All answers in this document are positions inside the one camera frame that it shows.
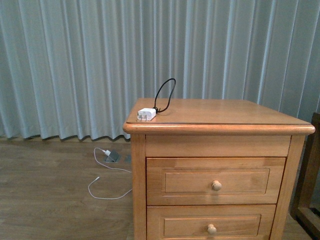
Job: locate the wooden nightstand cabinet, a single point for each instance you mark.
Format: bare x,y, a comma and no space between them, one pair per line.
212,128

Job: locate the white charger plug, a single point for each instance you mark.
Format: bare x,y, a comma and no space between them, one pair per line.
146,114

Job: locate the wooden drawer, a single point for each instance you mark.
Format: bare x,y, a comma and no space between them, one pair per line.
213,181
210,222

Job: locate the light grey pleated curtain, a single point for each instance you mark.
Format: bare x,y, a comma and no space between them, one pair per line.
76,67

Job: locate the open metal floor socket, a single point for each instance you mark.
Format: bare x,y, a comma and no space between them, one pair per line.
113,157

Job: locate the white wall charger on floor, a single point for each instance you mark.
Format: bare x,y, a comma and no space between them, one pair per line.
106,152

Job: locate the dark wooden furniture frame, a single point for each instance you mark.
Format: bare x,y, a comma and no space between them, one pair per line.
301,209

